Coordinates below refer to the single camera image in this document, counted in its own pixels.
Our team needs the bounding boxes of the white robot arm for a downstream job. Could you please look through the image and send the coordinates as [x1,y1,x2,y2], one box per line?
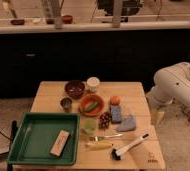
[146,62,190,125]

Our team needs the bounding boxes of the green cup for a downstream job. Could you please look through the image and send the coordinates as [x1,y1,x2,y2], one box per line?
[83,118,96,134]

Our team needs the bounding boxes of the white cup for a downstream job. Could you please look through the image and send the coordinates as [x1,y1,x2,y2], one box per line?
[86,77,100,93]

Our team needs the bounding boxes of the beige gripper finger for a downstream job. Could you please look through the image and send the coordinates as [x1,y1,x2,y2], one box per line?
[152,110,164,125]

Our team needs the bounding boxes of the brown bowl on shelf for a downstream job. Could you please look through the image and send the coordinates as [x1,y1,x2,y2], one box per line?
[46,14,74,25]

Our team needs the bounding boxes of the purple bowl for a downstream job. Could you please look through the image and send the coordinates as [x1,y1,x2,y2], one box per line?
[65,80,85,99]

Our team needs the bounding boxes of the wooden table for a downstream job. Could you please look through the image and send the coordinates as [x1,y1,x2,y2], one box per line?
[15,81,165,171]

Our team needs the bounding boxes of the yellow corn cob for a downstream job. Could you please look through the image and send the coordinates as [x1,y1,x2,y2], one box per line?
[86,142,113,150]

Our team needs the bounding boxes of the wooden block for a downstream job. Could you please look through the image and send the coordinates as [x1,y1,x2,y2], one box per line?
[50,130,69,157]

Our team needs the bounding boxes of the metal fork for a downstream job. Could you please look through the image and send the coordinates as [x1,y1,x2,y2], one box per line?
[89,134,123,141]

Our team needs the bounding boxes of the blue-grey cloth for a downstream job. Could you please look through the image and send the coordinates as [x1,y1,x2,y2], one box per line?
[116,115,136,132]

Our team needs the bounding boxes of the bunch of dark grapes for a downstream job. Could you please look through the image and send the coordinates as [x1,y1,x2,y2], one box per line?
[99,112,111,129]

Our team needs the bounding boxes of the small grey cup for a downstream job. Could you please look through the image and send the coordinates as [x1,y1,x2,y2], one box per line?
[60,97,72,112]

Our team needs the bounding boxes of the green plastic tray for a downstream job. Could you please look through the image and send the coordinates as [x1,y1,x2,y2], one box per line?
[8,113,80,166]

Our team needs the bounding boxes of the dark red dish on shelf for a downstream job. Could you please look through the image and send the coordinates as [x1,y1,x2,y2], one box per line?
[10,19,25,25]

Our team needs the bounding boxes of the orange plate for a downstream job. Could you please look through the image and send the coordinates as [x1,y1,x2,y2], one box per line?
[79,94,104,117]

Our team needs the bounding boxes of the orange fruit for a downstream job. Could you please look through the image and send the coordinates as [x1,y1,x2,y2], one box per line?
[109,96,121,105]

